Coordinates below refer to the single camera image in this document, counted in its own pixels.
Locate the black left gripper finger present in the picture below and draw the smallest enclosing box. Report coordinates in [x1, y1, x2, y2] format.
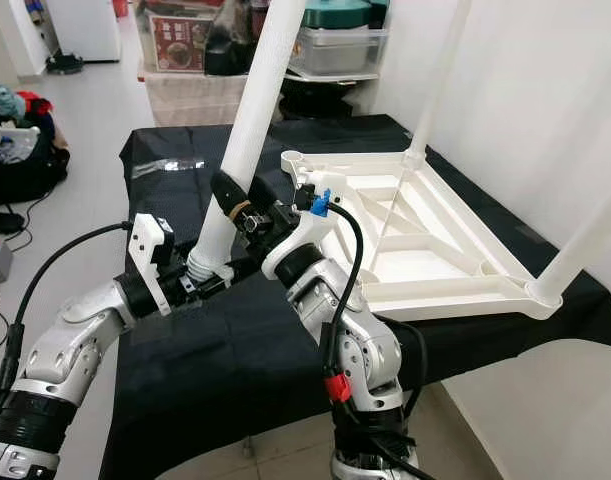
[207, 253, 261, 291]

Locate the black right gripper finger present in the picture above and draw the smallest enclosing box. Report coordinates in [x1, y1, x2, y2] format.
[210, 168, 261, 233]

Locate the white plastic children table top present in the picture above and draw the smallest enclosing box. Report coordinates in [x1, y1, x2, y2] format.
[280, 148, 564, 323]

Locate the clear plastic bag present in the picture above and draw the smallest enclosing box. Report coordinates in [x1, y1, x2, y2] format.
[132, 158, 206, 179]

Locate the beige cloth covered table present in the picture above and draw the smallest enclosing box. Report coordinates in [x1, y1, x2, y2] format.
[140, 68, 251, 128]

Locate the black round wok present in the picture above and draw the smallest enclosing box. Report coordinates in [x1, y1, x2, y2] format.
[280, 78, 356, 119]

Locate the shiny black bag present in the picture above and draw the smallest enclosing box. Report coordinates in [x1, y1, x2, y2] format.
[203, 0, 256, 78]

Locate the clear plastic storage container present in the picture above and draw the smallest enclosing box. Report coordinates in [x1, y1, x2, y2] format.
[290, 25, 391, 81]

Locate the black wifi router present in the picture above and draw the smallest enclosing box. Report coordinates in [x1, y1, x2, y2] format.
[0, 205, 24, 236]

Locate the green round pot lid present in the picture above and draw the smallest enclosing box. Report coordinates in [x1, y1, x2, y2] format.
[300, 0, 376, 29]

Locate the black open suitcase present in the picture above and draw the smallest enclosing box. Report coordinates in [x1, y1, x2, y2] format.
[0, 110, 71, 206]

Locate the black fan base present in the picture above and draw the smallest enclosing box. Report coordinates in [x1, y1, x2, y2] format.
[45, 53, 84, 76]

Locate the white plastic bag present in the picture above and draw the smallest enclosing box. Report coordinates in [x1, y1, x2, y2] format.
[0, 125, 43, 166]

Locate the white cabinet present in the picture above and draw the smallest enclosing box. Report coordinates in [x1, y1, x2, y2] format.
[45, 0, 121, 63]

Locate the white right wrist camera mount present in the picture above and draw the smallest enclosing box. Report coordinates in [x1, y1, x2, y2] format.
[263, 183, 348, 283]

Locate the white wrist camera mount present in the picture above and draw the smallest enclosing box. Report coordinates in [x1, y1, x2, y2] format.
[263, 183, 348, 283]
[130, 213, 176, 317]

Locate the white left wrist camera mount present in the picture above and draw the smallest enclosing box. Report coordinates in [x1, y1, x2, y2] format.
[130, 213, 176, 317]

